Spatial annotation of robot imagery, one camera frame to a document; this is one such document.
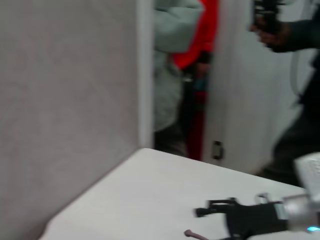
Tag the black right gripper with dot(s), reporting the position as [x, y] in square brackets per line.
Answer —
[255, 217]

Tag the dark red grape bunch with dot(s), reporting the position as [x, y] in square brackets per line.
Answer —
[193, 234]

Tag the right robot arm silver white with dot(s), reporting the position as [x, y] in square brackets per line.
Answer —
[300, 212]

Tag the metal door latch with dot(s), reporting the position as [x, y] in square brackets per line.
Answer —
[218, 150]

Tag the person in black clothes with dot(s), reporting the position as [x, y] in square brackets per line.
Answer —
[300, 137]

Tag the red and grey hanging jackets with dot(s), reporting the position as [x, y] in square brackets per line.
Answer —
[167, 62]

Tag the orange red garment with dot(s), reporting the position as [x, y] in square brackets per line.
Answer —
[203, 32]

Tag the black handheld device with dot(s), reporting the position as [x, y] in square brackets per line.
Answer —
[267, 12]

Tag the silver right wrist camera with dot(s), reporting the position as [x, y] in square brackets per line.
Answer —
[310, 175]

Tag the white partition post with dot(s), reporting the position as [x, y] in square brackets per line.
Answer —
[145, 75]

